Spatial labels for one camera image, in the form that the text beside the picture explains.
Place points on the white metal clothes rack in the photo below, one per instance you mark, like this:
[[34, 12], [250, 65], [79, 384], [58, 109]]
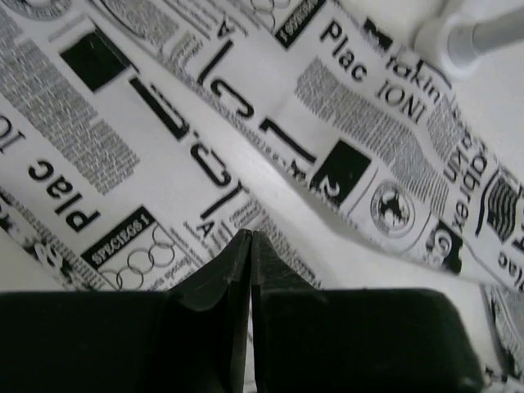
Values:
[[455, 41]]

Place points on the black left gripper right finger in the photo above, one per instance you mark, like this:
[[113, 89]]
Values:
[[354, 340]]

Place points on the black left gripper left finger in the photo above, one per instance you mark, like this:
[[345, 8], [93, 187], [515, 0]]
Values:
[[191, 338]]

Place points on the newspaper print trousers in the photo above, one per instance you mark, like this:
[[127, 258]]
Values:
[[108, 184]]

